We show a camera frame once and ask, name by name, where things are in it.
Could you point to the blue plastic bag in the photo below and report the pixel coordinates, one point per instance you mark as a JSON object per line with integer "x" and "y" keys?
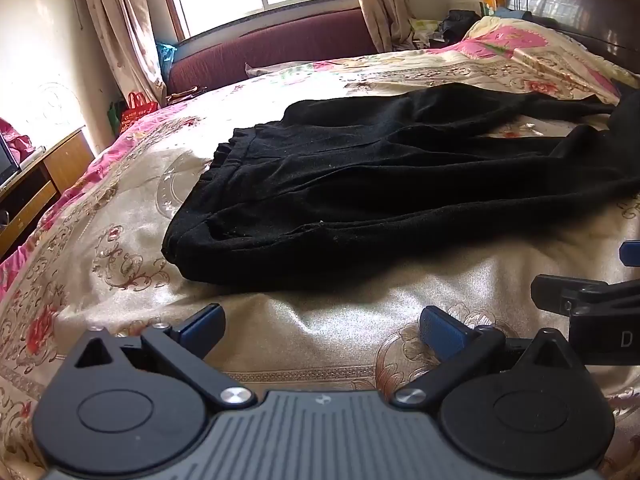
{"x": 166, "y": 57}

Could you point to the black monitor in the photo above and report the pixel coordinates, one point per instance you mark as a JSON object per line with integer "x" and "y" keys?
{"x": 7, "y": 160}

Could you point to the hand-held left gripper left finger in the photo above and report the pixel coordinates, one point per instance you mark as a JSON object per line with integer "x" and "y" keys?
{"x": 200, "y": 327}

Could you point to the floral satin bedspread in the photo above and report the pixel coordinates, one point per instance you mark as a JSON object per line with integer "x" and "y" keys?
{"x": 125, "y": 220}

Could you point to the pink cloth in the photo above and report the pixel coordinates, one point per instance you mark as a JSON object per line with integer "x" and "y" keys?
{"x": 12, "y": 137}

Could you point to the maroon padded window seat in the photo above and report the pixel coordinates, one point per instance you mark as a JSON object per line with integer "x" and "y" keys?
{"x": 280, "y": 45}

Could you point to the pale green patterned bag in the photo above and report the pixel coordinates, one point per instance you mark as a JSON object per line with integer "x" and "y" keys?
{"x": 425, "y": 32}

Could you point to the red shopping bag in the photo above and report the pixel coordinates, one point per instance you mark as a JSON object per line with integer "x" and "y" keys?
{"x": 137, "y": 112}

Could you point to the black pants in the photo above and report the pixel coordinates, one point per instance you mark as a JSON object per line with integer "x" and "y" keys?
{"x": 350, "y": 185}

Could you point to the brown handbag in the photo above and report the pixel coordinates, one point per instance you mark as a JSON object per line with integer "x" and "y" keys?
{"x": 187, "y": 94}

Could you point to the dark wooden headboard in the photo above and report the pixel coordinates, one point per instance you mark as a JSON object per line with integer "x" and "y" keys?
{"x": 575, "y": 0}

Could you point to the beige patterned curtain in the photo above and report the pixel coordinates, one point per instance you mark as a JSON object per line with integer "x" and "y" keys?
{"x": 375, "y": 0}
{"x": 120, "y": 25}

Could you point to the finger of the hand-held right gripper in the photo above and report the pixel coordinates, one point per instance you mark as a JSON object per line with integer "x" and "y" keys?
{"x": 631, "y": 253}
{"x": 565, "y": 295}

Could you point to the wooden desk cabinet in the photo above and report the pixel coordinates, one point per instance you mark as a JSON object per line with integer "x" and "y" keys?
{"x": 65, "y": 160}

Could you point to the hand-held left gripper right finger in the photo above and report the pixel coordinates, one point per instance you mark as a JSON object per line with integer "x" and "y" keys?
{"x": 442, "y": 332}

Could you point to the dark clothes pile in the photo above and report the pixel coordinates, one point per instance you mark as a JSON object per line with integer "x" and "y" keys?
{"x": 457, "y": 25}

